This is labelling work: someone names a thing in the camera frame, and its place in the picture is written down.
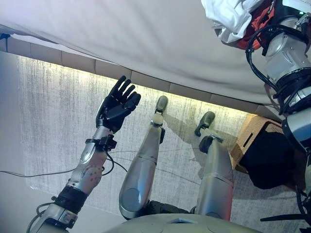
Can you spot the orange garment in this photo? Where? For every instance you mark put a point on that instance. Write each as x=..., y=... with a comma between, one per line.
x=256, y=24

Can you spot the silver right robot leg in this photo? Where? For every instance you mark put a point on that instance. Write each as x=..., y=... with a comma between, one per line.
x=216, y=182

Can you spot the silver left robot leg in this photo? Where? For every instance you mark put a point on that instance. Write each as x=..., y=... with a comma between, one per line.
x=143, y=170

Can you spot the woven tan basket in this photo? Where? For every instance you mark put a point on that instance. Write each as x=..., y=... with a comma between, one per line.
x=245, y=136

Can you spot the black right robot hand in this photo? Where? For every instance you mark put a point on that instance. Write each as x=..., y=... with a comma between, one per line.
x=284, y=11

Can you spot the white garment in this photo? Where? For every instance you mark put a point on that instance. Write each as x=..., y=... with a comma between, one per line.
x=230, y=19

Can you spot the bed mattress with light sheet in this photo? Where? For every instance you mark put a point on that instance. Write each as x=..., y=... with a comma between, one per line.
x=145, y=36

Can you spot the grey robot torso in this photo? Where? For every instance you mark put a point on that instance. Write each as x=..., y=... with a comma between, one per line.
x=170, y=225

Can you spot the light textured rug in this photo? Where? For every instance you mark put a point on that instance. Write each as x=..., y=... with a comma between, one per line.
x=60, y=121

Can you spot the tan padded bed frame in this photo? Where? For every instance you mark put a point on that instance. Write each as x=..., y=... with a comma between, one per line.
x=109, y=69

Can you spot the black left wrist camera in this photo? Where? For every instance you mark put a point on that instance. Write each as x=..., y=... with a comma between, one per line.
x=108, y=142

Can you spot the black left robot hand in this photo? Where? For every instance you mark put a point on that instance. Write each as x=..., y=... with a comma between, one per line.
x=116, y=109

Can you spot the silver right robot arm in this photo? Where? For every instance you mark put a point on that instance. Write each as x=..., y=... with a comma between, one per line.
x=284, y=55

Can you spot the silver robot leg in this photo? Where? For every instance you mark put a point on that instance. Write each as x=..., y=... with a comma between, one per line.
x=143, y=170
x=216, y=182

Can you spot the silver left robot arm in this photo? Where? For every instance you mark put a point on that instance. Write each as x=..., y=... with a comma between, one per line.
x=87, y=172

